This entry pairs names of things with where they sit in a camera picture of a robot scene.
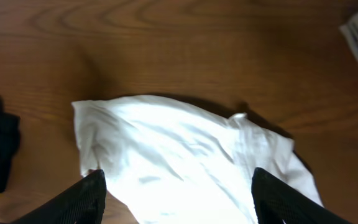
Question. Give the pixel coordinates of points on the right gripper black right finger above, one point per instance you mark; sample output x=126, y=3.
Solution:
x=278, y=203

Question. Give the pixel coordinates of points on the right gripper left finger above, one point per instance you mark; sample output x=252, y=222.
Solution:
x=82, y=203

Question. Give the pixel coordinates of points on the white t-shirt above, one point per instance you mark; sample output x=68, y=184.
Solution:
x=172, y=162

